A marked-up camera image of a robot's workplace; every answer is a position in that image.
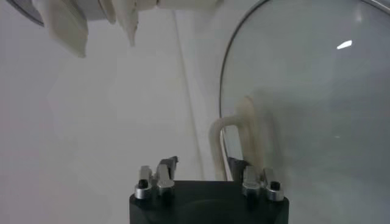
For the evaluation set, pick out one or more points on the cream electric cooker base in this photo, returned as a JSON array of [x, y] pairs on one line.
[[68, 33]]

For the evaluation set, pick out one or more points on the glass pot lid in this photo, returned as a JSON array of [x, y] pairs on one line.
[[304, 91]]

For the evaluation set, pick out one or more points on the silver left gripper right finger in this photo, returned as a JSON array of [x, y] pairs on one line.
[[251, 181]]

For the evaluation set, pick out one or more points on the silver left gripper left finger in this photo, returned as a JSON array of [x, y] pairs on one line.
[[164, 182]]

